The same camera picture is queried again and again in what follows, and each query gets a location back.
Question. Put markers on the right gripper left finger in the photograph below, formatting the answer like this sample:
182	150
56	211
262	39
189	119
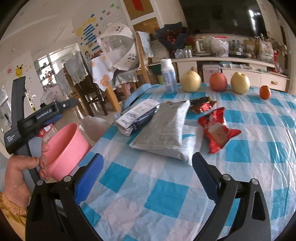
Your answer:
54	212

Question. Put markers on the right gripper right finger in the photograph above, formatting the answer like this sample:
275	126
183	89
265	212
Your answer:
251	221

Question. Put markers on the red snack wrapper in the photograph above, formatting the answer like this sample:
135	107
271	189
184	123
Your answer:
216	130

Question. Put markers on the large white blue pouch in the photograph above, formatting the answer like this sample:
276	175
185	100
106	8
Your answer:
190	146

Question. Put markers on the white medicine box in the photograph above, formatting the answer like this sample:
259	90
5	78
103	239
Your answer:
136	117

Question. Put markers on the white printed foil bag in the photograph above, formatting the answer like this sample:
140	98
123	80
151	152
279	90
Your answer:
165	129

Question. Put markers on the dark striped snack packet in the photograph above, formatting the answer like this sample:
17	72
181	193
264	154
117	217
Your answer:
202	104

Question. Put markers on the pink plastic trash bucket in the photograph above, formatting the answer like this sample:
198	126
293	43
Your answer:
67	148

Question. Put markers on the person's left hand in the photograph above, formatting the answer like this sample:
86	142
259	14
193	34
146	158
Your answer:
15	189

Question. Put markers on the white cushion seat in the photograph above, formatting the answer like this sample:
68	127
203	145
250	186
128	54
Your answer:
95	127

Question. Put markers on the dark wooden dining chair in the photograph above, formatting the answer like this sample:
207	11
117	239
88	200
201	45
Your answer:
82	80

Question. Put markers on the blue checkered tablecloth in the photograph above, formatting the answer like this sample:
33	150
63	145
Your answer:
231	175

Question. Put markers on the dining table with floral cloth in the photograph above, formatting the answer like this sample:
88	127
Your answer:
102	73

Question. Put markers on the small orange tangerine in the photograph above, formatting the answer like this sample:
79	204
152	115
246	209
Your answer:
265	92

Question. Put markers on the white mesh food cover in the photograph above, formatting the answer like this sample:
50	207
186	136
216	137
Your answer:
119	46

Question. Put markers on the yellow pear right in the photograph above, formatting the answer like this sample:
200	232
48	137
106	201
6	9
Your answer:
240	83

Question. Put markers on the yellow pear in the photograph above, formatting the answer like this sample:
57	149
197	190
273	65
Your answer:
240	83
191	81

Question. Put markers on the light wooden chair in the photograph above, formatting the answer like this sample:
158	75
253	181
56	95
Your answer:
126	80

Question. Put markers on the red apple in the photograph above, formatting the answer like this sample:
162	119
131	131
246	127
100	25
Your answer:
218	82

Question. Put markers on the white tv cabinet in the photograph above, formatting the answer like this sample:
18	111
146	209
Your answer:
257	71

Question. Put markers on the yellow pear left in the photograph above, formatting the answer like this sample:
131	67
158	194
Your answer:
191	81

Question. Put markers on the green waste bin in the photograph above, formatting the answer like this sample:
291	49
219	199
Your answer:
160	79

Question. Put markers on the pink storage box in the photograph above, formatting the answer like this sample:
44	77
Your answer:
209	69

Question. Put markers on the white blue standing bottle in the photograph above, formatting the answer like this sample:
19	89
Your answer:
169	75

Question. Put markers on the clear plastic bag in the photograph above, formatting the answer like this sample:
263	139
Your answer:
219	46

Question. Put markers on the electric kettle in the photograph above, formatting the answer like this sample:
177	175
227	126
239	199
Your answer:
201	47

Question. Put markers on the red chinese knot decoration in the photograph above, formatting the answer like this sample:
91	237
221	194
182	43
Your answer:
138	5

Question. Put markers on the dark wrapped flower bouquet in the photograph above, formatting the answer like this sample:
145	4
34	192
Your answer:
172	38

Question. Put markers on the black flat television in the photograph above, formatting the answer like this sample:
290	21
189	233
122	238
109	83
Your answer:
237	17

